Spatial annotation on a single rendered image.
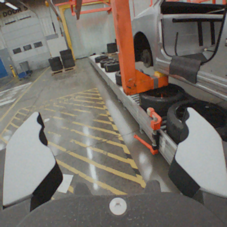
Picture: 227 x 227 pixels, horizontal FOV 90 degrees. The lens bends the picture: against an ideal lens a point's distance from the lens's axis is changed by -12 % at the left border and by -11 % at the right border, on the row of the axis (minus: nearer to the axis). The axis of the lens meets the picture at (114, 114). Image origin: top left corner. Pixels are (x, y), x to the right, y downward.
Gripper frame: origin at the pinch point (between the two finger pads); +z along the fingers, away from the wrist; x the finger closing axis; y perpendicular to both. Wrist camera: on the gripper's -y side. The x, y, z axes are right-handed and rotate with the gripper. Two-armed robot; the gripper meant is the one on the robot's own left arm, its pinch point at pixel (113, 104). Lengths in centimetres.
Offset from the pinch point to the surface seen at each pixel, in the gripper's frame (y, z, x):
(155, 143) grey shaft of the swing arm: 97, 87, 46
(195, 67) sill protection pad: 19, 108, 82
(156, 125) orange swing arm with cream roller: 70, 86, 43
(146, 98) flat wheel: 68, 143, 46
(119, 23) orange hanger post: -20, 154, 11
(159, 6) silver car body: -43, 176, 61
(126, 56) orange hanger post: 17, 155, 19
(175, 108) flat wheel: 65, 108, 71
